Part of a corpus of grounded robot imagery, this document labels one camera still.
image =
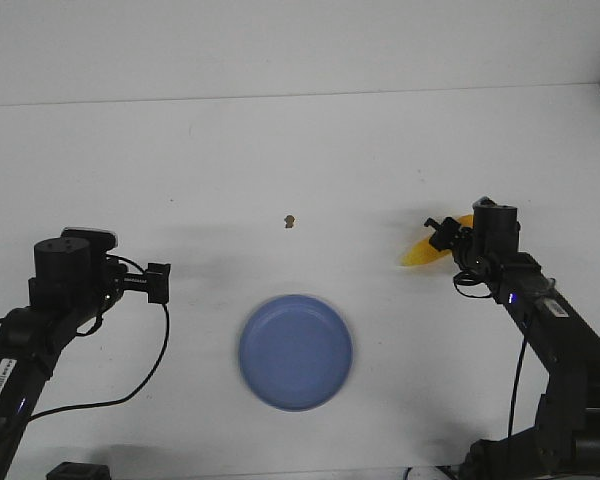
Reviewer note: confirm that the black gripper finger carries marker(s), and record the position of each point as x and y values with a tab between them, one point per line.
442	238
158	286

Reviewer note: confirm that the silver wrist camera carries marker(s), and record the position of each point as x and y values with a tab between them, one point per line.
484	202
103	239

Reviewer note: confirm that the blue round plate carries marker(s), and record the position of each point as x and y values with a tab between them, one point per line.
295	352

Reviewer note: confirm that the yellow corn cob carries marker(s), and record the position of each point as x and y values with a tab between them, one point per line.
421	253

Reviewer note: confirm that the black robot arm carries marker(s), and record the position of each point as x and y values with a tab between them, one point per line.
77	280
564	440

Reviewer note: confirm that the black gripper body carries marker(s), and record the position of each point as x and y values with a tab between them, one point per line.
127	275
458	237

